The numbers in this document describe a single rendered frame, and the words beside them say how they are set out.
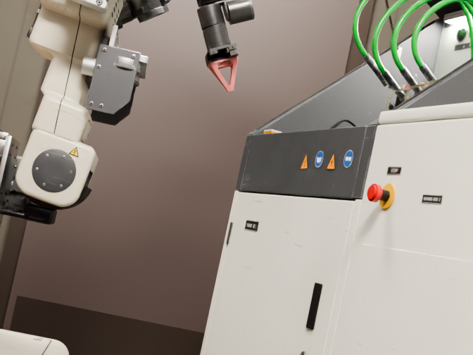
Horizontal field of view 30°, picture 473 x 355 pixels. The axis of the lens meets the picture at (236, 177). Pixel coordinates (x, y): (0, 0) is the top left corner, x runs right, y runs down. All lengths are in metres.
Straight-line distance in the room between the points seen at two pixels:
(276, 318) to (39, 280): 1.88
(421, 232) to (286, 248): 0.54
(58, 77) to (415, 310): 1.07
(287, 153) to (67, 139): 0.54
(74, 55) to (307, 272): 0.77
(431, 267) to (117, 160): 2.38
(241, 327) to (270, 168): 0.41
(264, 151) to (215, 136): 1.48
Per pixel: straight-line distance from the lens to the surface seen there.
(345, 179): 1.92
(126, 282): 3.80
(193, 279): 3.81
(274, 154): 2.29
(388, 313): 1.69
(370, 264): 1.77
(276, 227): 2.18
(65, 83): 2.21
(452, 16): 2.71
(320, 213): 1.99
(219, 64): 2.06
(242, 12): 2.08
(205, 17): 2.07
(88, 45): 2.21
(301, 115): 2.52
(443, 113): 1.68
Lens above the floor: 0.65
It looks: 4 degrees up
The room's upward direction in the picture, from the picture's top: 12 degrees clockwise
